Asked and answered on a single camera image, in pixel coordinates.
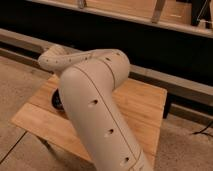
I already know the black ceramic bowl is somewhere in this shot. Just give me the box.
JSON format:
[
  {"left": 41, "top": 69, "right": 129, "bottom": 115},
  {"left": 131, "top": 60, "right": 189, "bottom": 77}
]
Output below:
[{"left": 51, "top": 90, "right": 63, "bottom": 110}]

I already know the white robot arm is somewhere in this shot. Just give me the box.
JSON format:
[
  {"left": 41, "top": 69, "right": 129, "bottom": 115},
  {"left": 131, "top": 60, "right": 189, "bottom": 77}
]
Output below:
[{"left": 38, "top": 45, "right": 153, "bottom": 171}]

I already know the wooden table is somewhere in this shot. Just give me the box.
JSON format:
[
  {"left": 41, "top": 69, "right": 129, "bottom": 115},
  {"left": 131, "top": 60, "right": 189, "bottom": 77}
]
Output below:
[{"left": 11, "top": 75, "right": 167, "bottom": 165}]

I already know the long wooden shelf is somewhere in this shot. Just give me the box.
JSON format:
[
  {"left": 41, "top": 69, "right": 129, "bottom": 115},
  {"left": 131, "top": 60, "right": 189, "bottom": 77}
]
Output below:
[{"left": 28, "top": 0, "right": 213, "bottom": 39}]

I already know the black cable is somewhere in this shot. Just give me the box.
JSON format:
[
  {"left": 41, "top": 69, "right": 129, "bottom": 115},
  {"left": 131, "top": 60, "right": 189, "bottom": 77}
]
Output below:
[{"left": 192, "top": 119, "right": 213, "bottom": 136}]

